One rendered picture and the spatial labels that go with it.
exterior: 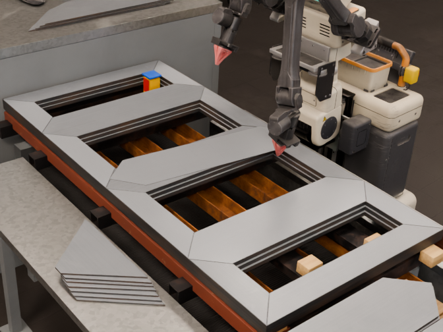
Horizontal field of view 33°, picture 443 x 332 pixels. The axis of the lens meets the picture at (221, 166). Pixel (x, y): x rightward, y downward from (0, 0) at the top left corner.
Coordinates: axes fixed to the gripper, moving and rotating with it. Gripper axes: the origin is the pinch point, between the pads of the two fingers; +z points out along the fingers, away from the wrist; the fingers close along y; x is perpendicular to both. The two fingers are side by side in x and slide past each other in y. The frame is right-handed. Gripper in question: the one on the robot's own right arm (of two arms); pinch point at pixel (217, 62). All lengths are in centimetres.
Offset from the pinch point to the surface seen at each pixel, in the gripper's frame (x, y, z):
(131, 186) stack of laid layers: -56, 36, 43
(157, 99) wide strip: -14.1, -9.8, 22.1
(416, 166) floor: 181, 10, 22
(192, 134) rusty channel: 2.4, -0.2, 31.0
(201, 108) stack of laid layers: -1.5, 2.5, 19.1
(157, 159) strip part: -40, 28, 35
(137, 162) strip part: -46, 25, 38
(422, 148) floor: 200, -1, 13
